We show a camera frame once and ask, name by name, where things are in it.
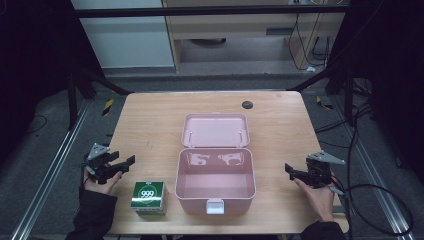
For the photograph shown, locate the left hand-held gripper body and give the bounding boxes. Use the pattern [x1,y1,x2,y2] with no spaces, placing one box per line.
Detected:
[82,142,125,185]

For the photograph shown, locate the white cabinet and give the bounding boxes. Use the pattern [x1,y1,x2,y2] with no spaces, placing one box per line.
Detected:
[70,0,176,70]

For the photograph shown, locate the yellow and black striped tape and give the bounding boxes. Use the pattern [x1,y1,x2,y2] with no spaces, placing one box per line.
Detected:
[315,95,335,111]
[101,98,115,117]

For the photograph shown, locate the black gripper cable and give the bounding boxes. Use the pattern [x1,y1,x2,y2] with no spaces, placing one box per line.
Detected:
[328,181,415,237]

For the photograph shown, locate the person's right hand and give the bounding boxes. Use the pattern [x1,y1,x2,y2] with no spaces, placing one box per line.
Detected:
[293,178,336,223]

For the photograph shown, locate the aluminium floor rail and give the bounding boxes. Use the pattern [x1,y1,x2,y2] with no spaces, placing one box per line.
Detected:
[9,99,93,240]
[329,94,416,240]

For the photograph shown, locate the person's left hand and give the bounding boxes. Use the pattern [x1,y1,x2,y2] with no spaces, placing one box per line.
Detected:
[82,169,124,196]

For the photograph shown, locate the thin black floor cable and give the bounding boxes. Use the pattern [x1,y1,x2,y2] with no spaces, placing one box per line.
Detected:
[24,114,49,135]

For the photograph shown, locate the light wooden desk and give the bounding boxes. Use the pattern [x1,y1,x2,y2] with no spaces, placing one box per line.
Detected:
[161,0,346,72]

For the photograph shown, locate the green and white medicine box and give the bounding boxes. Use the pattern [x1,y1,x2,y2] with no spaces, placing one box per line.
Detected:
[129,180,168,216]

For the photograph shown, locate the black hanging desk cables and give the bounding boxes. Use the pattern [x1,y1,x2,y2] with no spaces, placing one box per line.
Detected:
[287,12,336,72]

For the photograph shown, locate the black metal stand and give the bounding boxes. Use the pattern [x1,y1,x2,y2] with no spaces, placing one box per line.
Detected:
[287,63,356,127]
[65,64,133,131]

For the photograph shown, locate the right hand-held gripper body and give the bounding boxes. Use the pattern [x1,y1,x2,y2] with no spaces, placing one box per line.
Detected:
[304,150,347,190]

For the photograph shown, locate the black horizontal metal bar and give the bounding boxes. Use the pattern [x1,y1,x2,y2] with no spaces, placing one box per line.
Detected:
[71,4,351,19]

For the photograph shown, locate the pink plastic box with lid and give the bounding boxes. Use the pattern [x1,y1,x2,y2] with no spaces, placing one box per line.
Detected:
[174,112,258,216]

